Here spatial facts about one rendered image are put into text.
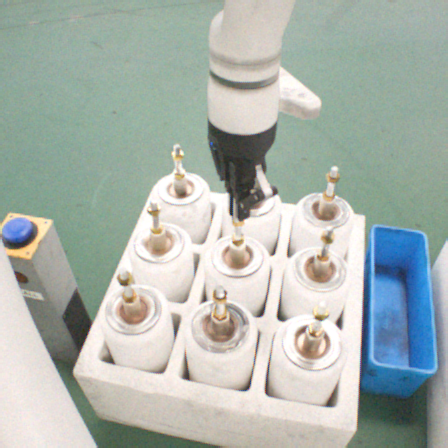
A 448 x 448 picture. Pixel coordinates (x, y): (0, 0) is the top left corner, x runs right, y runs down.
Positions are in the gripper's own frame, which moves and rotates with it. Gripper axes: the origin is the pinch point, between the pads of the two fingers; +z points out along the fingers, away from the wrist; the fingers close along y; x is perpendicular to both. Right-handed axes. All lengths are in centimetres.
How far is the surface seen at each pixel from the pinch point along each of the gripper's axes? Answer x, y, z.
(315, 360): 0.4, 18.9, 10.2
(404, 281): 37, 6, 35
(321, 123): 55, -47, 35
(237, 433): -9.3, 17.6, 27.2
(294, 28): 82, -100, 35
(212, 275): -4.4, 0.9, 11.1
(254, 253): 2.4, 0.9, 10.2
